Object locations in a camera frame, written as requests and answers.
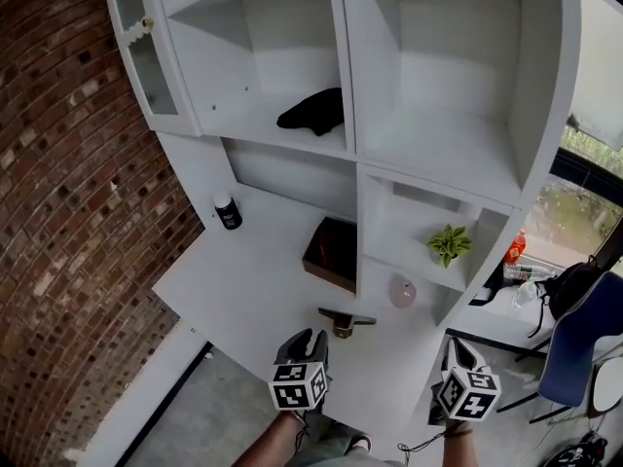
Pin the person's right sandal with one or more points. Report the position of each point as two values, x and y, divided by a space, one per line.
360 443

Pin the glass cabinet door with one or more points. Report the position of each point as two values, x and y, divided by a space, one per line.
146 66

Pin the dark metal bracket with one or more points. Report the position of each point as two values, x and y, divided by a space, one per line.
343 326

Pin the black bottle with white cap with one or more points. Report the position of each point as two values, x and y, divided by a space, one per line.
229 214

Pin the person's grey shorts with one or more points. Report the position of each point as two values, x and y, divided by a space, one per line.
326 448

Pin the brown wooden box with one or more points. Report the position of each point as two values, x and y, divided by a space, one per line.
333 256

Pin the blue chair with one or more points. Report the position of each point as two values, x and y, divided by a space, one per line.
584 348

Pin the white desk with hutch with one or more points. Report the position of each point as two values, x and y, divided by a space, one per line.
272 280

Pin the small potted plant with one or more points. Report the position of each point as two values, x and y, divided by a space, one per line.
449 243

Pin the green label plastic bottle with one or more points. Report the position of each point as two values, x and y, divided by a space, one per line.
528 271

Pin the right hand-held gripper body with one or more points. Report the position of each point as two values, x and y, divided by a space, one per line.
469 397

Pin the person's left forearm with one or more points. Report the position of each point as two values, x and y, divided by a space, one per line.
270 441

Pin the frosted window panel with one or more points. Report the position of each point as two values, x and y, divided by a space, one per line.
601 66

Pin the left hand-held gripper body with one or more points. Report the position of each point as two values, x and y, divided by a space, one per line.
297 387

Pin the red bottle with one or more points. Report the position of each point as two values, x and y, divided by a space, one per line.
517 248

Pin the black cloth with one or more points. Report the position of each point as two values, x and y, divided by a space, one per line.
314 112

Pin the white round stool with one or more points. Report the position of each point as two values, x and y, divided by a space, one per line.
611 389

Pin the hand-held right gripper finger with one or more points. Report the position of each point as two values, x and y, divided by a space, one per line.
471 362
452 358

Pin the black white helmet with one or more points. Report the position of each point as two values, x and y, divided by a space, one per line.
579 453

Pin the person's right forearm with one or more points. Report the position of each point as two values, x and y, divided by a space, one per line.
457 448

